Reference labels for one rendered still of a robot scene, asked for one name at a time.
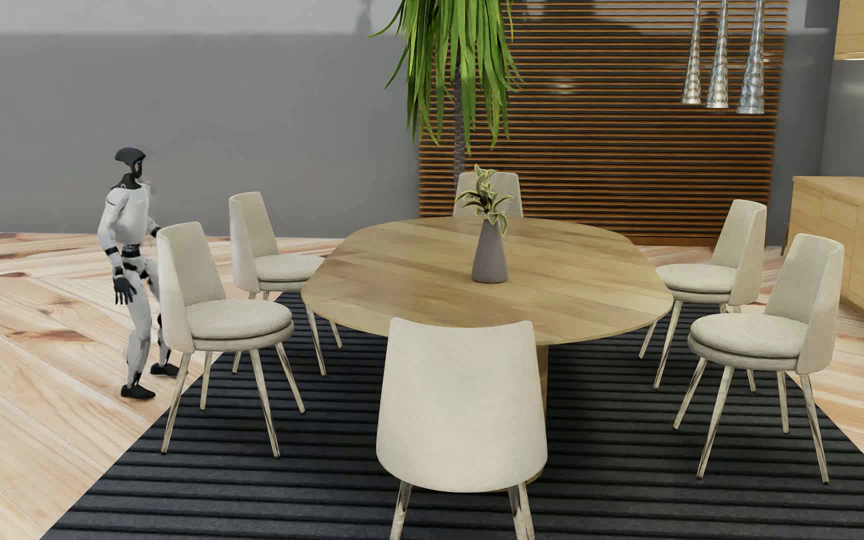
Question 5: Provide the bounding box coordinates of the silver cone pendant lamp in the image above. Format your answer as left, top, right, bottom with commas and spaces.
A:
736, 0, 766, 116
681, 0, 704, 106
705, 0, 731, 110

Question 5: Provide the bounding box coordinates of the beige upholstered dining chair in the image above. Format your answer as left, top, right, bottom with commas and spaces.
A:
228, 191, 344, 377
673, 233, 846, 486
156, 221, 306, 459
453, 171, 525, 219
375, 317, 549, 540
639, 198, 768, 392

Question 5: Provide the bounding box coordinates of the black robot head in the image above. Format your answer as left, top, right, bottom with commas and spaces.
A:
114, 147, 147, 182

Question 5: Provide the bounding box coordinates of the dark striped area rug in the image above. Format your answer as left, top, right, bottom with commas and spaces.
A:
40, 291, 864, 540

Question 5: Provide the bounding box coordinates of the small variegated leafy plant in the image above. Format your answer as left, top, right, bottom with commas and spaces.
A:
455, 164, 515, 238

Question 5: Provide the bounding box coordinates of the white left robot leg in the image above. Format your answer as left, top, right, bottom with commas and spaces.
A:
148, 262, 180, 377

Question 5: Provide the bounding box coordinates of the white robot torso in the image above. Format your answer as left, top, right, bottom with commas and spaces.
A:
107, 178, 157, 259

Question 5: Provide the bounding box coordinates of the tall green palm plant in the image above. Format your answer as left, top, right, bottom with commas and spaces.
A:
370, 0, 523, 183

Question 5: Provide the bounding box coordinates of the white robot leg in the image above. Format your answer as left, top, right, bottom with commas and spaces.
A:
148, 262, 180, 377
121, 256, 157, 400

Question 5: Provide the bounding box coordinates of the grey ceramic vase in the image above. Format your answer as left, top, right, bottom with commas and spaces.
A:
471, 218, 510, 285

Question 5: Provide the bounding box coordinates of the slatted wooden wall panel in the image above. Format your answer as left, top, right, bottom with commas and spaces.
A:
417, 0, 790, 248

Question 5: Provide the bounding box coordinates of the white right robot leg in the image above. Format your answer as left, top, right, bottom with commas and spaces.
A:
121, 256, 157, 400

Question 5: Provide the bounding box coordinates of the oval wooden dining table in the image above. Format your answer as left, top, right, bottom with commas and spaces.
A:
300, 216, 675, 418

